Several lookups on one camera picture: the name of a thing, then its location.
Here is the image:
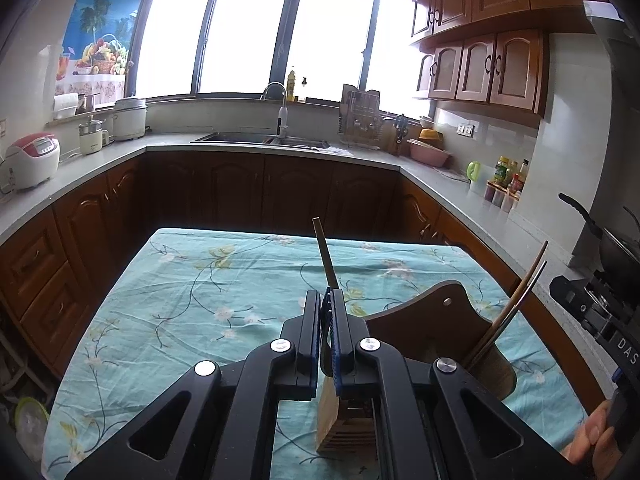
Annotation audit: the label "crossing brown chopstick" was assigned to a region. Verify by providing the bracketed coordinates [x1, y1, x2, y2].
[312, 217, 340, 289]

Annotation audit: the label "kitchen sink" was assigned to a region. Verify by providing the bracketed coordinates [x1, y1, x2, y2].
[193, 131, 330, 148]

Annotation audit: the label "chrome kitchen faucet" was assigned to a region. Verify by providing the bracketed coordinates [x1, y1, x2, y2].
[259, 81, 288, 138]

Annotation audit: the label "person right hand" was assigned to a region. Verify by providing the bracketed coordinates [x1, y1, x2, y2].
[561, 400, 623, 479]

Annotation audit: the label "red patterned chopstick one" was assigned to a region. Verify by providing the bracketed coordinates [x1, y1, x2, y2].
[466, 261, 547, 370]

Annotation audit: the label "wooden utensil holder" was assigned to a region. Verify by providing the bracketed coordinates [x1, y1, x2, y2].
[317, 281, 516, 460]

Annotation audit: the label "range hood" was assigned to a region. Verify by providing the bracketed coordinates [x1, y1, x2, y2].
[584, 0, 639, 197]

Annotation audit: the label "spice jar rack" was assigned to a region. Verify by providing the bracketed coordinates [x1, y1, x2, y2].
[484, 156, 529, 214]

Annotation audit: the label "floral teal tablecloth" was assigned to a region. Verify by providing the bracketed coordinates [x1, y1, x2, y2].
[41, 229, 587, 479]

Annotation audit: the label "green mug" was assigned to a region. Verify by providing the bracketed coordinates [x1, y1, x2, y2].
[466, 160, 482, 182]

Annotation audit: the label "pink plastic basin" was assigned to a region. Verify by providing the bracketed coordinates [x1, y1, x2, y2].
[407, 139, 451, 168]

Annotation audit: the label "knife block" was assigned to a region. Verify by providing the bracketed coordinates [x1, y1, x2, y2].
[393, 114, 409, 156]

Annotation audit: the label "wooden dish rack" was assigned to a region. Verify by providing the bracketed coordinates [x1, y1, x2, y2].
[338, 84, 381, 146]

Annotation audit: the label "upper wooden cabinets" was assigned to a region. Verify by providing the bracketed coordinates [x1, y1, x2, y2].
[410, 0, 602, 116]

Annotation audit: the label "red white rice cooker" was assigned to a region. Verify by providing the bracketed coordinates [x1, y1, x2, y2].
[4, 132, 61, 191]

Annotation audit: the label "yellow oil bottle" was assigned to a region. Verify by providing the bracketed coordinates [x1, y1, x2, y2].
[286, 70, 296, 102]

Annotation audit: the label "paper towel roll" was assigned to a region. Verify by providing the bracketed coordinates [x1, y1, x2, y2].
[52, 92, 79, 120]

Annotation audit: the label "tropical fruit poster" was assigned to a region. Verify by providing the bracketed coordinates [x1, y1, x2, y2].
[55, 0, 142, 107]

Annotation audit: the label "black wok with handle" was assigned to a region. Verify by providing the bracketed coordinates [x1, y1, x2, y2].
[559, 193, 639, 282]

